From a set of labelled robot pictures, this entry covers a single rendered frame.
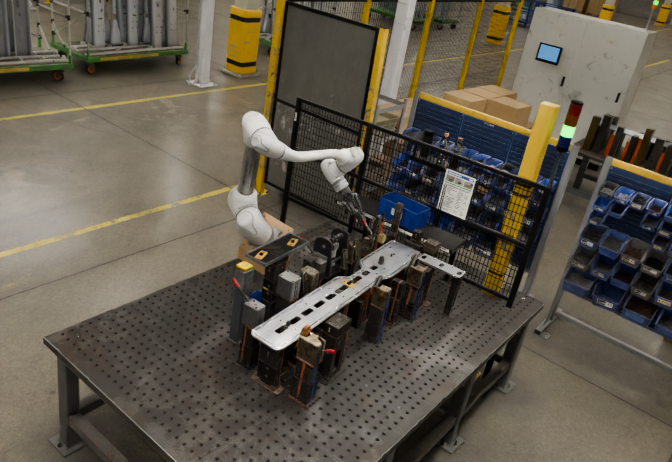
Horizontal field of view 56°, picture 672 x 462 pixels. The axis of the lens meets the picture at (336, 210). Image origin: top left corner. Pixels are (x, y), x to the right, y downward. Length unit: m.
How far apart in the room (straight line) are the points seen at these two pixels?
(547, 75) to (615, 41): 1.03
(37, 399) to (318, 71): 3.52
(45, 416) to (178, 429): 1.29
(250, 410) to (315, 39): 3.71
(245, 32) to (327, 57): 5.19
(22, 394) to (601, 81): 8.07
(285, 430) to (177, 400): 0.51
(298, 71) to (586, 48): 4.92
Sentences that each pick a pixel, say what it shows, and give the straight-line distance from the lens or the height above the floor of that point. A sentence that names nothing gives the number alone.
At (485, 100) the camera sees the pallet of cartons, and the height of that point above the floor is 1.03.
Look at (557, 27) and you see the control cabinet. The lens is 9.85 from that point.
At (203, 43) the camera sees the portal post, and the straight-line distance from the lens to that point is 10.08.
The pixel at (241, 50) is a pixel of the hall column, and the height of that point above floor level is 0.45.
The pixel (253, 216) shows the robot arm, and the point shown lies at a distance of 3.77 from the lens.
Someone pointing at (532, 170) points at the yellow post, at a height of 1.61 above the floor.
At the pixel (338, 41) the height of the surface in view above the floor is 1.78.
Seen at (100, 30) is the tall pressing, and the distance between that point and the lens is 10.66.
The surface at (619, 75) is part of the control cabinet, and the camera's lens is 9.61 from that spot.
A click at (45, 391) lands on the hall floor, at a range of 4.21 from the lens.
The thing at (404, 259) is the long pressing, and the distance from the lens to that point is 3.79.
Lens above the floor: 2.81
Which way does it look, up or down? 25 degrees down
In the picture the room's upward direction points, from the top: 10 degrees clockwise
